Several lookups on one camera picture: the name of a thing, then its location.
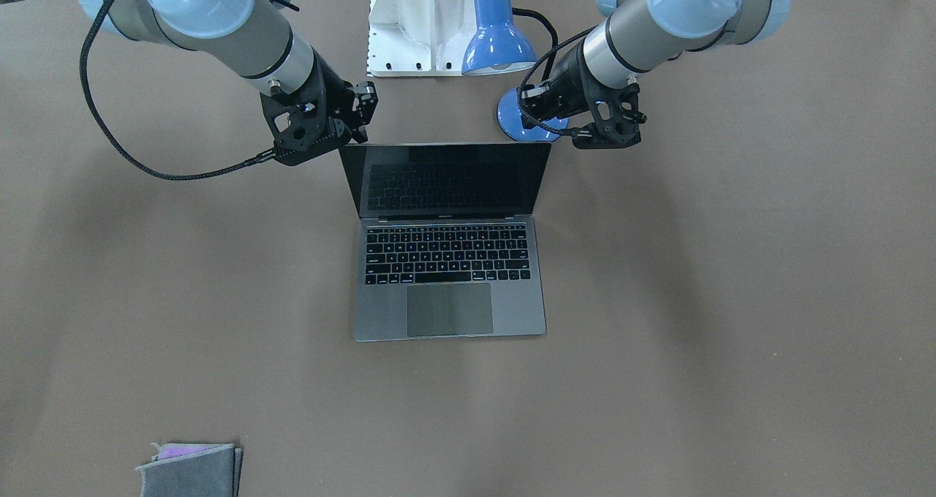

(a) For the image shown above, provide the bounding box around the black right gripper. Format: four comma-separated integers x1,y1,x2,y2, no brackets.
261,58,378,165

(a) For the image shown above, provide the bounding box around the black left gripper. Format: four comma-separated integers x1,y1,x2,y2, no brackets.
518,44,646,148

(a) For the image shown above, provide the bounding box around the grey laptop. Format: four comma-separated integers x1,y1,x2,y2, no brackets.
340,142,551,343

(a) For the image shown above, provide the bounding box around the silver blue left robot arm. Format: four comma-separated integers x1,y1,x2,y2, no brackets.
504,0,791,148

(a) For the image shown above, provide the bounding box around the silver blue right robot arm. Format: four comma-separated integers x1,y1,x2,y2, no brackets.
79,0,378,168

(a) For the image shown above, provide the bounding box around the blue desk lamp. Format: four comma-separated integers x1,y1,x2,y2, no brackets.
461,0,559,142

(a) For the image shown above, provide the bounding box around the pink folded cloth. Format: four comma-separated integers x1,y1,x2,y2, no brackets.
151,443,225,463

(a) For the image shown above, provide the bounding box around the grey folded cloth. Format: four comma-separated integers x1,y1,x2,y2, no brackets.
136,444,243,496

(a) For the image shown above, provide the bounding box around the black braided cable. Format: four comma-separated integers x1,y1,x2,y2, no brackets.
512,7,593,138
79,0,301,181

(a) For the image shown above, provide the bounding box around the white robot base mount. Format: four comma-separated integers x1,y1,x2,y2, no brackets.
367,0,477,77

